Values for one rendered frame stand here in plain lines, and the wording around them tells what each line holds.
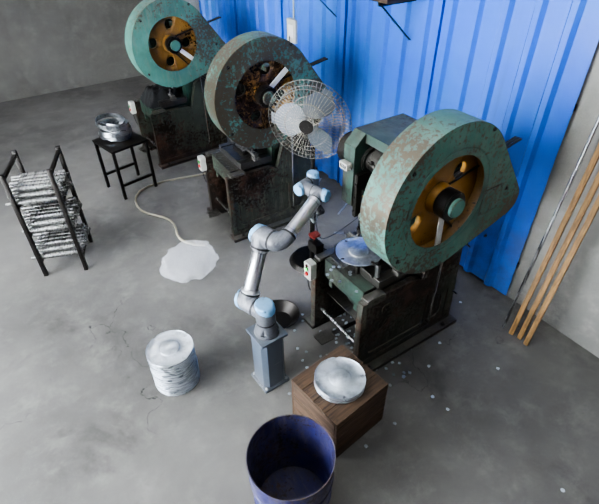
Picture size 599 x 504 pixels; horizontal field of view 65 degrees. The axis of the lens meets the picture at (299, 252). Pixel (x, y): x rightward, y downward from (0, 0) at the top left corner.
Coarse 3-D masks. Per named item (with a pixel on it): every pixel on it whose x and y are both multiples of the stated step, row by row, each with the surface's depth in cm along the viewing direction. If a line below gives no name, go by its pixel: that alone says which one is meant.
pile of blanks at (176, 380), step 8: (192, 352) 291; (184, 360) 285; (192, 360) 293; (152, 368) 287; (160, 368) 283; (168, 368) 283; (176, 368) 284; (184, 368) 288; (192, 368) 295; (160, 376) 288; (168, 376) 288; (176, 376) 288; (184, 376) 292; (192, 376) 299; (160, 384) 294; (168, 384) 292; (176, 384) 293; (184, 384) 297; (192, 384) 301; (168, 392) 297; (176, 392) 298; (184, 392) 300
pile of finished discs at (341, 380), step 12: (324, 360) 272; (336, 360) 274; (348, 360) 272; (324, 372) 266; (336, 372) 265; (348, 372) 265; (360, 372) 265; (324, 384) 259; (336, 384) 259; (348, 384) 259; (360, 384) 259; (324, 396) 255; (336, 396) 253; (348, 396) 253
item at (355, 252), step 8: (344, 240) 297; (352, 240) 297; (360, 240) 297; (336, 248) 291; (344, 248) 291; (352, 248) 290; (360, 248) 290; (368, 248) 291; (344, 256) 285; (352, 256) 285; (360, 256) 284; (368, 256) 285; (376, 256) 284; (352, 264) 279; (360, 264) 279; (368, 264) 279
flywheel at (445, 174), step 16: (464, 160) 231; (448, 176) 230; (464, 176) 238; (480, 176) 243; (432, 192) 227; (448, 192) 223; (464, 192) 246; (480, 192) 247; (416, 208) 229; (432, 208) 229; (448, 208) 224; (464, 208) 254; (416, 224) 239; (432, 224) 245; (448, 224) 254; (416, 240) 244; (432, 240) 253
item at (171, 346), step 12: (156, 336) 300; (168, 336) 300; (180, 336) 300; (156, 348) 292; (168, 348) 291; (180, 348) 292; (192, 348) 291; (156, 360) 285; (168, 360) 285; (180, 360) 285
